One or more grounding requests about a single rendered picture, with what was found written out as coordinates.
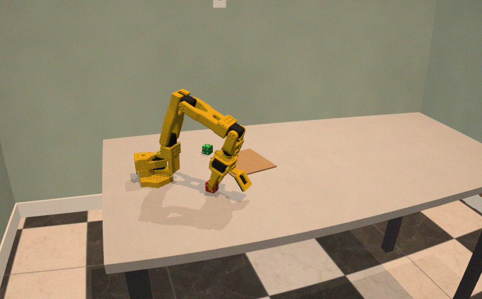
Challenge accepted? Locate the tan flat mat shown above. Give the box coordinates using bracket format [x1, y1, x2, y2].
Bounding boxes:
[236, 149, 277, 175]

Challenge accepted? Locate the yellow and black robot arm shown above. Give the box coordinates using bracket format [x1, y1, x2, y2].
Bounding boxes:
[136, 89, 246, 188]

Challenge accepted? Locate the red die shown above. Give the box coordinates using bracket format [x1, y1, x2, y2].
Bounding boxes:
[205, 180, 218, 193]

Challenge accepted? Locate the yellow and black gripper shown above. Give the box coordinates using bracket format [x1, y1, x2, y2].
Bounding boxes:
[208, 150, 252, 192]

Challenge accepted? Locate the green die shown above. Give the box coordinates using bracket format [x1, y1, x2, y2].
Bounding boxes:
[202, 144, 213, 155]

